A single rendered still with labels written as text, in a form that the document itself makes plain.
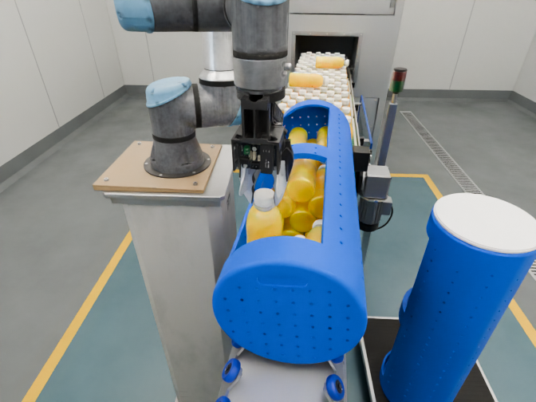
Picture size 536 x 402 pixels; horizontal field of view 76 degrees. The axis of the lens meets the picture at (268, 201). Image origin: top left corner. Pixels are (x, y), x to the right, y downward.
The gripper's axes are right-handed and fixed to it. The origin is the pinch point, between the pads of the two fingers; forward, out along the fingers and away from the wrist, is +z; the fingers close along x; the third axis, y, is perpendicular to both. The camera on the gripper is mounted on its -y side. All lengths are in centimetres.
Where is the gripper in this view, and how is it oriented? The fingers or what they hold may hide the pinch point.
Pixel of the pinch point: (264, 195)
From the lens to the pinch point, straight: 62.2
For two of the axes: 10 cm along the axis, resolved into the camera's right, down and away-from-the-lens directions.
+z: 0.0, 8.3, 5.6
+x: 9.9, 0.9, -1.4
